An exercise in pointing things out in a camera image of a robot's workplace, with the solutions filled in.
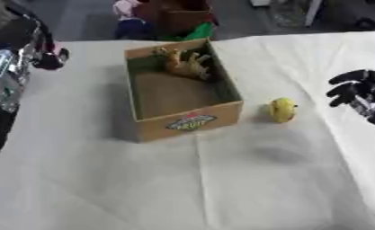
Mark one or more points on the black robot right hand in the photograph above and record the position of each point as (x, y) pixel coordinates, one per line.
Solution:
(355, 86)

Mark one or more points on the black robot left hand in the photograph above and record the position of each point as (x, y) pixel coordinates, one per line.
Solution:
(18, 33)

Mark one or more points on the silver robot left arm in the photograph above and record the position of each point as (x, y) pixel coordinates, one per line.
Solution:
(5, 81)

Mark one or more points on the brown cardboard box green flap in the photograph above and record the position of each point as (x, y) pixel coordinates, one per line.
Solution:
(182, 18)

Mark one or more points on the tan cardboard box green inside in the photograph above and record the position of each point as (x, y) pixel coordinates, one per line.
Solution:
(179, 99)

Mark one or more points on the pink and blue object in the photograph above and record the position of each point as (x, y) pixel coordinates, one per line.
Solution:
(128, 21)

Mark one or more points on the tan toy animal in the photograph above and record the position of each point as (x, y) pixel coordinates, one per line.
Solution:
(187, 64)

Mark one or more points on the white post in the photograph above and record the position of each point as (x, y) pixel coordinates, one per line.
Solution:
(313, 12)

